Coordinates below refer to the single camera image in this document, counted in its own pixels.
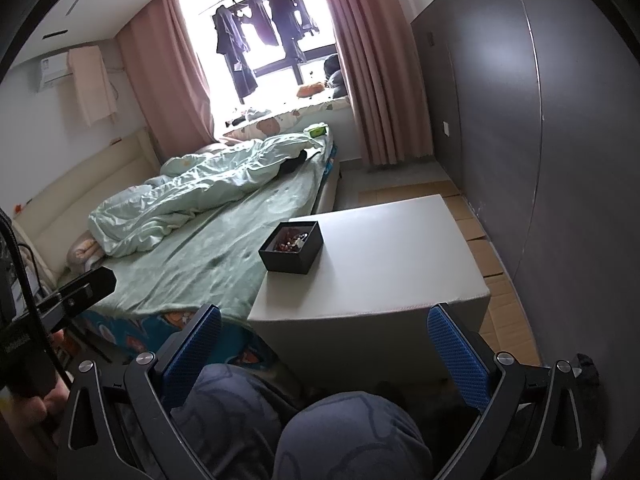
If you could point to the person's left hand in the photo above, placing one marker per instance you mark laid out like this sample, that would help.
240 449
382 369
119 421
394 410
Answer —
47 402

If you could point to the light green quilt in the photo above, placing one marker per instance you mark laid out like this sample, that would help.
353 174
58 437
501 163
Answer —
200 190

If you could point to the green packet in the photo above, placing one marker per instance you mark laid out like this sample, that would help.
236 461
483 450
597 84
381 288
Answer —
317 132

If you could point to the black item on floor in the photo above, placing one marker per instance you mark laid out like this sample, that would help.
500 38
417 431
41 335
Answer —
587 370

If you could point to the dark bags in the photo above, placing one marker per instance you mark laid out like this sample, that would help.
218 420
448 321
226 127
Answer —
335 77

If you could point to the white wall socket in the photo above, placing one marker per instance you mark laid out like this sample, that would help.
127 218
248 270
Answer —
446 128

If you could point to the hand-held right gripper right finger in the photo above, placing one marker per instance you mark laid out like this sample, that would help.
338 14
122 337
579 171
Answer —
460 360

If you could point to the beige headboard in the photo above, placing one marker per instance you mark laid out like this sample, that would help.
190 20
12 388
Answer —
75 185

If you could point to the blue printed mattress cover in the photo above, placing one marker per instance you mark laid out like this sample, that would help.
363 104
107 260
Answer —
150 332

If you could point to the black cloth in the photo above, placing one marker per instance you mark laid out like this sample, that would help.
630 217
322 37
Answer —
294 164

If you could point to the black jewelry box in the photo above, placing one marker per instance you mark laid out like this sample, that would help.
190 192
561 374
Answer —
287 261

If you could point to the window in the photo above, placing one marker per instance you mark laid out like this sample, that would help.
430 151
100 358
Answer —
280 35

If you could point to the person's knees in grey trousers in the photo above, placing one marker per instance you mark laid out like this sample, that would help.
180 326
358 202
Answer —
230 420

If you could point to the printed pillow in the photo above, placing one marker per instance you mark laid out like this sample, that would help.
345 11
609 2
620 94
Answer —
85 251

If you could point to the white table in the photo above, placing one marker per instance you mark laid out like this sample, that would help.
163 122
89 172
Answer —
390 260

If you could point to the white air conditioner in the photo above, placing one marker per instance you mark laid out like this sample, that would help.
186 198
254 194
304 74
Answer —
54 70

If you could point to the pink curtain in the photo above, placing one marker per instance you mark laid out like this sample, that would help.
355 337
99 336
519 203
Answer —
165 85
380 75

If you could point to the printed windowsill cushion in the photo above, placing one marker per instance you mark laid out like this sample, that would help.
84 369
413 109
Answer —
280 120

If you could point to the person's right leg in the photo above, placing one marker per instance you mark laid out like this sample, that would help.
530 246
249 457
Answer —
350 440

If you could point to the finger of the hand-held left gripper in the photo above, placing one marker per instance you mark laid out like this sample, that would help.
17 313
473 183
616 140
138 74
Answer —
85 287

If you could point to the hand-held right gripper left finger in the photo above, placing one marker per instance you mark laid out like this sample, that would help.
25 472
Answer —
190 350

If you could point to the bed with green sheet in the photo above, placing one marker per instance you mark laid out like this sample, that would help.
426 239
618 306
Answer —
210 240

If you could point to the flattened cardboard sheets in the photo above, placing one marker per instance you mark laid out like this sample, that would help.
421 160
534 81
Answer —
500 280

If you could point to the pale pink towel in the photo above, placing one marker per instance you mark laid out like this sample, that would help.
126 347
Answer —
92 85

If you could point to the orange plush item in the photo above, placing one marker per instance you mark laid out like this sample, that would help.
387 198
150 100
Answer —
310 90

